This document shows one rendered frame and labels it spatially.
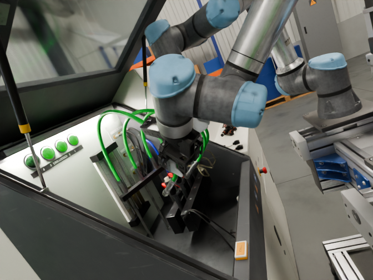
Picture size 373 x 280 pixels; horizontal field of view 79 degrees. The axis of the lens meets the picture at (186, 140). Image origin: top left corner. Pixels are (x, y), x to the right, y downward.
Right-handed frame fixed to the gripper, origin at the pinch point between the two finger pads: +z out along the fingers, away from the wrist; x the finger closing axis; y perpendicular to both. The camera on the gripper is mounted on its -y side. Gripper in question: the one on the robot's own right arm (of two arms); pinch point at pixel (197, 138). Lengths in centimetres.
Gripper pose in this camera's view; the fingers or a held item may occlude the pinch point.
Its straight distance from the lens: 73.0
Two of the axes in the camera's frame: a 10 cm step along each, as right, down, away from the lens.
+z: 4.1, 8.8, 2.5
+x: 2.5, -3.7, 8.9
